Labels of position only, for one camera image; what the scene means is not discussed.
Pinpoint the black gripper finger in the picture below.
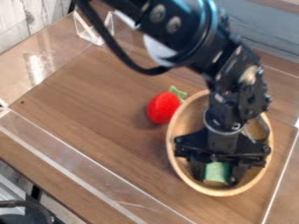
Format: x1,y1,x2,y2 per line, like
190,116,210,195
191,157,207,182
228,161,258,187

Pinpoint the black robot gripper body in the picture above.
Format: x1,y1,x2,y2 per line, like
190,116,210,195
174,128,273,167

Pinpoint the green rectangular block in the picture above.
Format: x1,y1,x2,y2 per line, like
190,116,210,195
203,162,231,188

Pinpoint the brown wooden bowl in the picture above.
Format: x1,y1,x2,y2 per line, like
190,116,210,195
166,90,275,197

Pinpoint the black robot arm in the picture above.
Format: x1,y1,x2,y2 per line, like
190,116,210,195
74,0,271,186

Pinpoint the red toy strawberry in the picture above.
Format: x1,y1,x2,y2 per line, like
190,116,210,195
146,85,187,124

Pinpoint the clear acrylic front barrier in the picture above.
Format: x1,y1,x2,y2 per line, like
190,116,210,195
0,106,195,224

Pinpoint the black clamp with screw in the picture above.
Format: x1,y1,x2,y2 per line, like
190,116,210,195
23,193,67,224

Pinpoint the black cable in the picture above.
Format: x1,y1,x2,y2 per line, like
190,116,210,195
0,199,44,224

